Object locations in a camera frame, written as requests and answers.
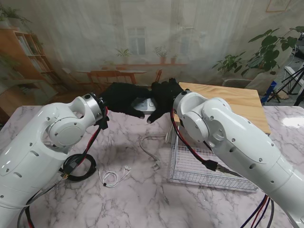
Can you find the white bench edge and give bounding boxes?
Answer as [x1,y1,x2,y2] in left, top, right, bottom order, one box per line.
[284,66,304,79]

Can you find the red black left arm cables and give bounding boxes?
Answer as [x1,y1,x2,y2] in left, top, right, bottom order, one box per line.
[18,118,110,228]

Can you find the white power strip with cord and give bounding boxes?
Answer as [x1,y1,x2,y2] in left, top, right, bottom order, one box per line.
[132,97,171,171]

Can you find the white wire mesh drawer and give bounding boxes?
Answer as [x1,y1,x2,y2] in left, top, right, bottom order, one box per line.
[167,136,259,192]

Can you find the grey chair back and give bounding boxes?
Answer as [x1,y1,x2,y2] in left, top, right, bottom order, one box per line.
[222,78,253,89]

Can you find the red black right arm cables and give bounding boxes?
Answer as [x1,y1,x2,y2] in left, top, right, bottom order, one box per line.
[171,108,276,228]

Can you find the black coiled cable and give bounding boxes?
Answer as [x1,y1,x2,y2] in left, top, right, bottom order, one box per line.
[63,153,97,183]

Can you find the red black arm cables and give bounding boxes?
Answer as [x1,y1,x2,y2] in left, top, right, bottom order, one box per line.
[18,118,110,228]
[171,108,276,228]

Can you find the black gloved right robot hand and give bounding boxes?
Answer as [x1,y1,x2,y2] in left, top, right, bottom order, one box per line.
[146,78,185,124]

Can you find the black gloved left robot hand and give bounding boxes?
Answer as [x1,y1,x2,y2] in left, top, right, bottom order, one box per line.
[98,82,152,119]

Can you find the white wired earphones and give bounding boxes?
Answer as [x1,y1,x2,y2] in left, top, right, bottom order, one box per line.
[99,165,132,188]

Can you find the black tripod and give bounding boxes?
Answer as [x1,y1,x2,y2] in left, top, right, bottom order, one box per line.
[281,64,304,106]

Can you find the printed room scene backdrop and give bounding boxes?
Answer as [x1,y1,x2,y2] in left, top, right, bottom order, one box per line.
[0,0,297,106]

